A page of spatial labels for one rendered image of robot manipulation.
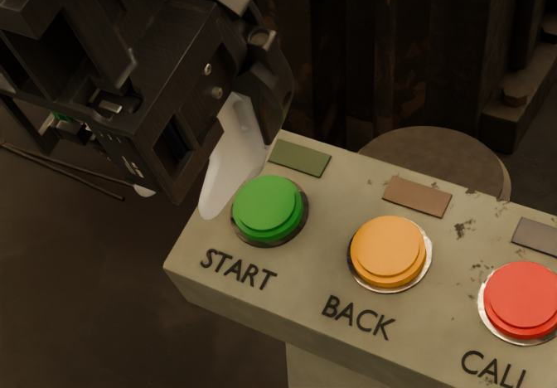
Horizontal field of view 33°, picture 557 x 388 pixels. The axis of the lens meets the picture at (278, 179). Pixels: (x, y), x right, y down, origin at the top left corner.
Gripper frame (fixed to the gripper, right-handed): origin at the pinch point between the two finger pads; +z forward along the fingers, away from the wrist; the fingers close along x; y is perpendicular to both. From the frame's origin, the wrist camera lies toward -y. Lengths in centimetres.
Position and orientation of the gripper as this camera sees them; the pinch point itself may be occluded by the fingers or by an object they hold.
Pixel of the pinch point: (243, 150)
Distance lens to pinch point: 47.7
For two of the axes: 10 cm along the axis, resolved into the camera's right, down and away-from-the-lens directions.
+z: 2.2, 5.0, 8.4
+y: -4.5, 8.1, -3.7
